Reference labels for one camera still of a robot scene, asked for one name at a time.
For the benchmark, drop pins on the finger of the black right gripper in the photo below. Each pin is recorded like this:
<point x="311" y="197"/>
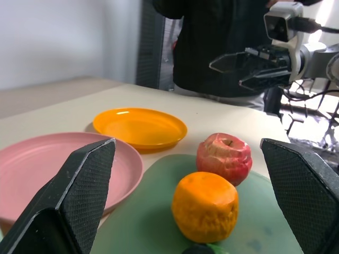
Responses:
<point x="265" y="80"/>
<point x="233" y="63"/>

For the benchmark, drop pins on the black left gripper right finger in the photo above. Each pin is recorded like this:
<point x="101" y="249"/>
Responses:
<point x="304" y="190"/>

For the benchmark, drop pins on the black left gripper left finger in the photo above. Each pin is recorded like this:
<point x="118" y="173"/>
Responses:
<point x="66" y="201"/>

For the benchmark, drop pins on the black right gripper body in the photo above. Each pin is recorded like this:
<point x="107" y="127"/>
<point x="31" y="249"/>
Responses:
<point x="267" y="56"/>

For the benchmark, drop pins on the pink plate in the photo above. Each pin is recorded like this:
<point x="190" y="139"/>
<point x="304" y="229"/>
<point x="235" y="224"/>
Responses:
<point x="31" y="164"/>

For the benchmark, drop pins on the light green plate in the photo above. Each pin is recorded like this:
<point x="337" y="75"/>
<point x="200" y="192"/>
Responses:
<point x="143" y="211"/>

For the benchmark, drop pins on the orange plate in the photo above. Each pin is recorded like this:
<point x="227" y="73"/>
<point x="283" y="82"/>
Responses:
<point x="137" y="129"/>

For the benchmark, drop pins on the orange fruit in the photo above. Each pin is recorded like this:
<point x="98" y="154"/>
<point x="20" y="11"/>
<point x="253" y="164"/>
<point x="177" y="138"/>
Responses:
<point x="204" y="206"/>

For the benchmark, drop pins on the green fruit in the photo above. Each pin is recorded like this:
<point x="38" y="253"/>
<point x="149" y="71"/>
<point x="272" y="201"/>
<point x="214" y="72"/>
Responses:
<point x="217" y="249"/>

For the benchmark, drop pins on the person in black jacket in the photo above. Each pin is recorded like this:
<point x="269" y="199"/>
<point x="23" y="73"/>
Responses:
<point x="206" y="39"/>

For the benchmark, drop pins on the red apple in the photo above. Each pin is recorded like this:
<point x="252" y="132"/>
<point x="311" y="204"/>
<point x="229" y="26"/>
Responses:
<point x="225" y="158"/>

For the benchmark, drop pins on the dark grey partition panel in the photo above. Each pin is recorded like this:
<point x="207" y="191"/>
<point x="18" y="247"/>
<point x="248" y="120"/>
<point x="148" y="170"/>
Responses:
<point x="148" y="39"/>

